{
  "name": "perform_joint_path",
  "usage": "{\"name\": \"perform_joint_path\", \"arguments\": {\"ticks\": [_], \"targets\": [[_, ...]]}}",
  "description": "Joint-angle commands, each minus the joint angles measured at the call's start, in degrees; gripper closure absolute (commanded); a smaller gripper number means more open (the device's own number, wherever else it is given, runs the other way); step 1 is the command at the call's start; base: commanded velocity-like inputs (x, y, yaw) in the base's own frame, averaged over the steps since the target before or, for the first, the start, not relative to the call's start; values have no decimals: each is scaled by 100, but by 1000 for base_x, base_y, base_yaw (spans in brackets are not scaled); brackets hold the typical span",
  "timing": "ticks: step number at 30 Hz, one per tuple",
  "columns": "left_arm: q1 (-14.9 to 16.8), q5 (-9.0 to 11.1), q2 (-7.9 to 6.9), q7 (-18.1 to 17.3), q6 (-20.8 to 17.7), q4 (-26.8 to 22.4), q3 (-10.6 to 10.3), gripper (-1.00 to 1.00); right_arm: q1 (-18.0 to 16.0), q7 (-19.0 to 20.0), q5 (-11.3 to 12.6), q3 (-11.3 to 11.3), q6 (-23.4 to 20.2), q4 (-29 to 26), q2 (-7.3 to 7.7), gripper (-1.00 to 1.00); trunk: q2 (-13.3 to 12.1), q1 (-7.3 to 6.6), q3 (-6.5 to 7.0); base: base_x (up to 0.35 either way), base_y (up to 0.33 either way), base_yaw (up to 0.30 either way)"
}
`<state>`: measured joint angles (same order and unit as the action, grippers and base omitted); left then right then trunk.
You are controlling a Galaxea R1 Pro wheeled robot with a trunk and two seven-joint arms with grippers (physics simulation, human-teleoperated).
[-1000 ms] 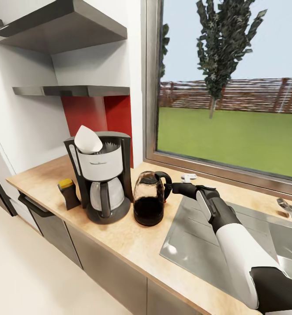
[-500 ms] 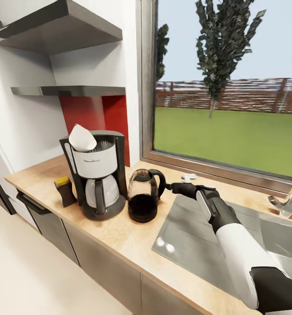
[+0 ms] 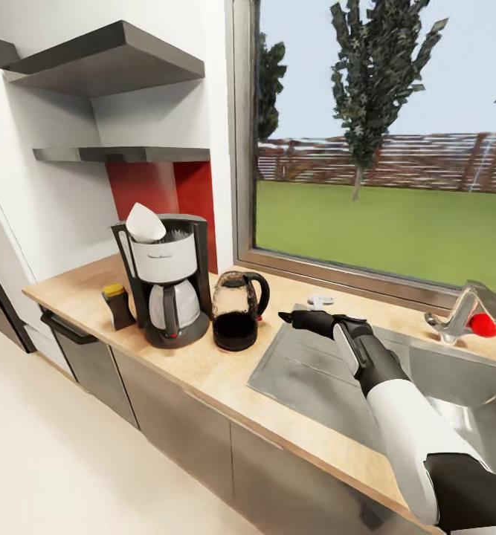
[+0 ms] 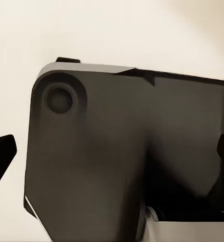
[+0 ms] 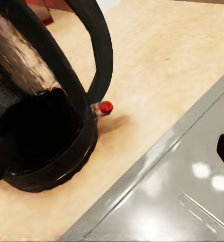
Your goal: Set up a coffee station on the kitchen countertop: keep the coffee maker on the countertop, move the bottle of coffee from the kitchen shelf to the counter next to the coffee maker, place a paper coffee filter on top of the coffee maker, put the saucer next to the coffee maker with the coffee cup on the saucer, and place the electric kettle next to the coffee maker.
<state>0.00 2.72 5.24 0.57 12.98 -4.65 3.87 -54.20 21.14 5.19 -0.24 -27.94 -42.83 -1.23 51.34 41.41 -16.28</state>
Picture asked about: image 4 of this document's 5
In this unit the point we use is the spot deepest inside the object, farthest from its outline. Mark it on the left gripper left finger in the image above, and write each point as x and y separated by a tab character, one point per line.
8	150

